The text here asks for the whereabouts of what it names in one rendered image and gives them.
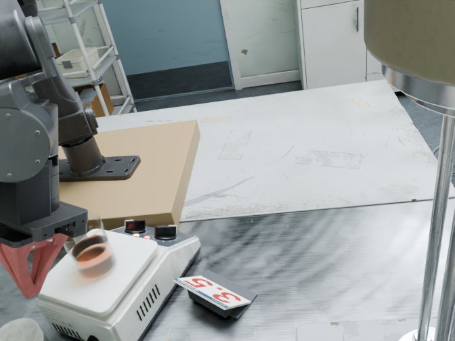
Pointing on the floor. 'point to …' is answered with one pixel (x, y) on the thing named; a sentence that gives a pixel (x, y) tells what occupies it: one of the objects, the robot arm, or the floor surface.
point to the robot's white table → (299, 152)
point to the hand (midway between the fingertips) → (32, 288)
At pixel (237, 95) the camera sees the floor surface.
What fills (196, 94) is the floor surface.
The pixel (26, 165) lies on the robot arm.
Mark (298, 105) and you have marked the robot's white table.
